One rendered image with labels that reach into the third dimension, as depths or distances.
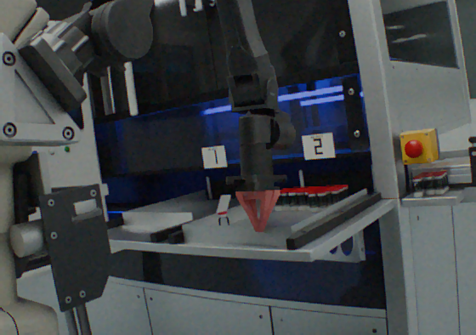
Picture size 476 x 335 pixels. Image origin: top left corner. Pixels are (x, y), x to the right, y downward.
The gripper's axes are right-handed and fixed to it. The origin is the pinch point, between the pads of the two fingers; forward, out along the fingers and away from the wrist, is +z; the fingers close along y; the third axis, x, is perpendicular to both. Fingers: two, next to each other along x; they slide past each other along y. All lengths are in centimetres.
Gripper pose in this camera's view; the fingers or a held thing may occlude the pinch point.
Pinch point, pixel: (258, 227)
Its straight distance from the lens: 86.6
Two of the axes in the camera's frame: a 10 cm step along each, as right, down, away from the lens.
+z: 0.4, 10.0, -0.8
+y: 6.2, 0.4, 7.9
